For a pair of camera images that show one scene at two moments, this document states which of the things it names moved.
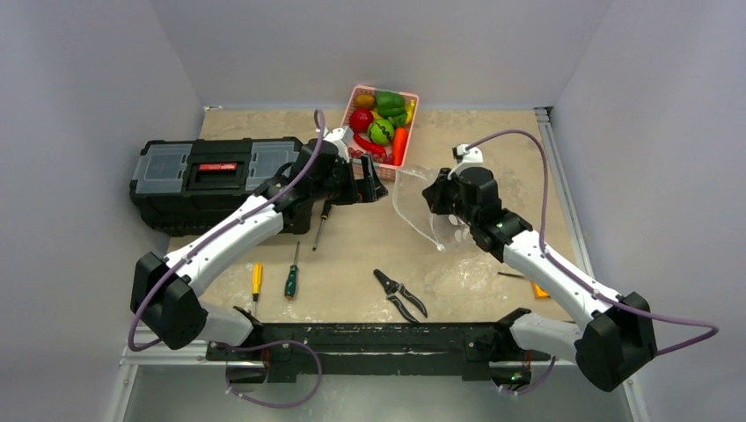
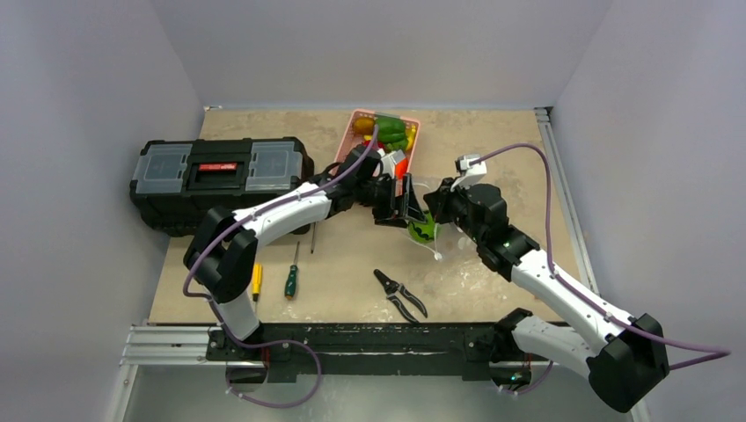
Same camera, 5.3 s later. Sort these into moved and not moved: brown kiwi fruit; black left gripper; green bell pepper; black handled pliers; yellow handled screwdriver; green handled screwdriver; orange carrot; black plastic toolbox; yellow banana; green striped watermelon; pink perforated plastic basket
Moved: orange carrot; pink perforated plastic basket; green bell pepper; brown kiwi fruit; yellow banana; black left gripper; green striped watermelon
Not moved: black handled pliers; black plastic toolbox; yellow handled screwdriver; green handled screwdriver
